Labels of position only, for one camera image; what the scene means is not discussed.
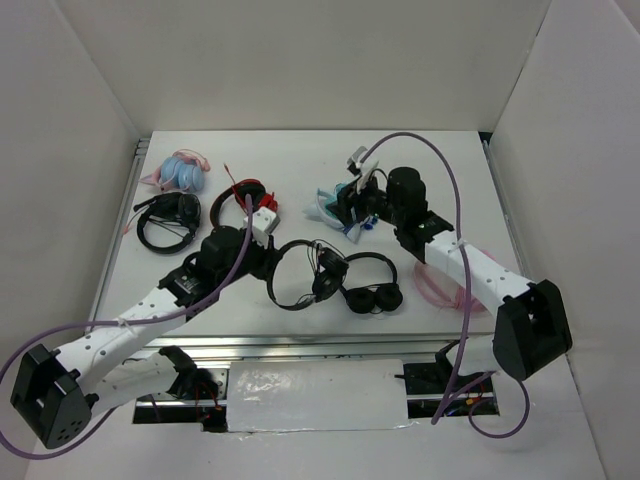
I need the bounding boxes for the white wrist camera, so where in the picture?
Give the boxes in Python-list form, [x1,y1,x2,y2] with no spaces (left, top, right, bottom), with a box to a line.
[243,207,280,247]
[347,146,379,193]

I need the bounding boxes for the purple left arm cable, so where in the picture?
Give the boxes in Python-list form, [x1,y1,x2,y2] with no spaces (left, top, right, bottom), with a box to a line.
[0,193,256,460]

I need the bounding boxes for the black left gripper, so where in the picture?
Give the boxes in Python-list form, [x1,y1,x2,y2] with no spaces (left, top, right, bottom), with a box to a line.
[217,228,283,288]

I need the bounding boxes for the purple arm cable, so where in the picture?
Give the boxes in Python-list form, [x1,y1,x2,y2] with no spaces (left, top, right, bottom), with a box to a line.
[357,132,532,440]
[0,193,256,460]

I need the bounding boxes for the blue and pink headphones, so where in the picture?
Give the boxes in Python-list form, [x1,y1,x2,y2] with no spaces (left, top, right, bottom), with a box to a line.
[139,149,211,193]

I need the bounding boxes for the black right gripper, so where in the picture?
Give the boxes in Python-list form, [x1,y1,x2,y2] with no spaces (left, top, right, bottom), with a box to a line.
[326,169,404,228]

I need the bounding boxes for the teal and white headphones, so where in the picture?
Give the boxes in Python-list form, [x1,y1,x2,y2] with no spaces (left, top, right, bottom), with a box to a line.
[303,183,378,244]

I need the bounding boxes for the white foil cover plate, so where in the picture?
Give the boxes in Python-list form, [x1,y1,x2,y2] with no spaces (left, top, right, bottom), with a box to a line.
[226,359,410,433]

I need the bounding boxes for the small black headphones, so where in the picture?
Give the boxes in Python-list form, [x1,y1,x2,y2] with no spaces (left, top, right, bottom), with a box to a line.
[339,252,404,314]

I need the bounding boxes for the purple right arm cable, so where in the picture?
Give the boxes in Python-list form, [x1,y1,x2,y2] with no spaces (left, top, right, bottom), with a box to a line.
[357,132,532,440]

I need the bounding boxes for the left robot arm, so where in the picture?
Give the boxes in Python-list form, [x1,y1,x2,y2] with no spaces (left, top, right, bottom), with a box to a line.
[10,227,275,457]

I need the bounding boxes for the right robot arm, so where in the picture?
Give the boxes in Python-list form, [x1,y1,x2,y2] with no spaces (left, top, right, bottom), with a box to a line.
[327,167,573,392]

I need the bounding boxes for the black gaming headset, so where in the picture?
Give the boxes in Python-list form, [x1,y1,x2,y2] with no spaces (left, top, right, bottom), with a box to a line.
[122,192,201,255]

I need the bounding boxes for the red and black headphones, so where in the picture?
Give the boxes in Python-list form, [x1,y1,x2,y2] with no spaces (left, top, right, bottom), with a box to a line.
[209,165,279,229]

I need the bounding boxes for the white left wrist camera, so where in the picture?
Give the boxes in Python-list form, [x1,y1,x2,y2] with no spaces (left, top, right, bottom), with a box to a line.
[243,207,280,247]

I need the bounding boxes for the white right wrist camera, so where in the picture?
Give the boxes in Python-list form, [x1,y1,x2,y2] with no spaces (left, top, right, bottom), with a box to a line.
[347,146,379,193]

